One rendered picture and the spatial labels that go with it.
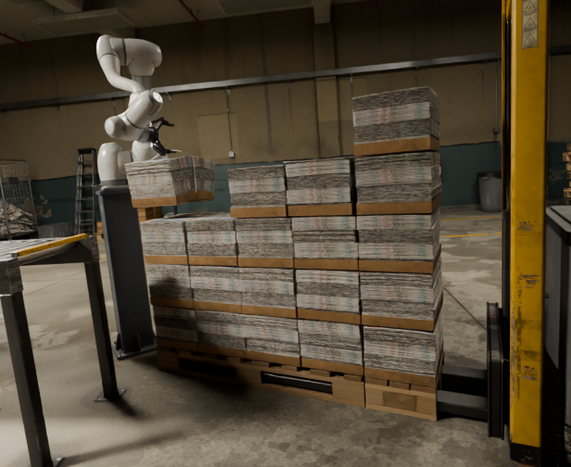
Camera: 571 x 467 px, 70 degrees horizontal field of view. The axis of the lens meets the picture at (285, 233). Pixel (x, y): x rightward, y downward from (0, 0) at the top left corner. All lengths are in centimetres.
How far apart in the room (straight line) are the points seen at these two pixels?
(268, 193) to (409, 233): 62
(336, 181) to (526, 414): 103
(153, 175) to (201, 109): 696
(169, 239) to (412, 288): 120
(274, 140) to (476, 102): 404
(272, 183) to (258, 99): 710
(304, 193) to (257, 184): 23
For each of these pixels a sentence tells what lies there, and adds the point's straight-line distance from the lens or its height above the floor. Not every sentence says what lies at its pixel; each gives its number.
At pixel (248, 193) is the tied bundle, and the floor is 95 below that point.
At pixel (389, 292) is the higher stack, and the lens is 170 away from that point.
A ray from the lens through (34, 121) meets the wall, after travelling 1075.
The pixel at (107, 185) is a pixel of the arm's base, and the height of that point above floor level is 103.
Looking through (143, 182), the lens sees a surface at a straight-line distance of 223.
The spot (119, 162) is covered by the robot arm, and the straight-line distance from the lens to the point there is 260.
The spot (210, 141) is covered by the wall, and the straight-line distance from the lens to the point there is 897.
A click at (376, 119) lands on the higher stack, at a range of 164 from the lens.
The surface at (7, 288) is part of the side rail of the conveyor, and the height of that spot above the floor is 70.
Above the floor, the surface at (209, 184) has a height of 99.
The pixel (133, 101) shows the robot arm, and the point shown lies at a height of 139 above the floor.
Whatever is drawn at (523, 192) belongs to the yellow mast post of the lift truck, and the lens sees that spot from 140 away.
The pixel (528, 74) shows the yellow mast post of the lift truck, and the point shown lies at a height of 124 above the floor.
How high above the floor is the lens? 102
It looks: 8 degrees down
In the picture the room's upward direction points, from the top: 4 degrees counter-clockwise
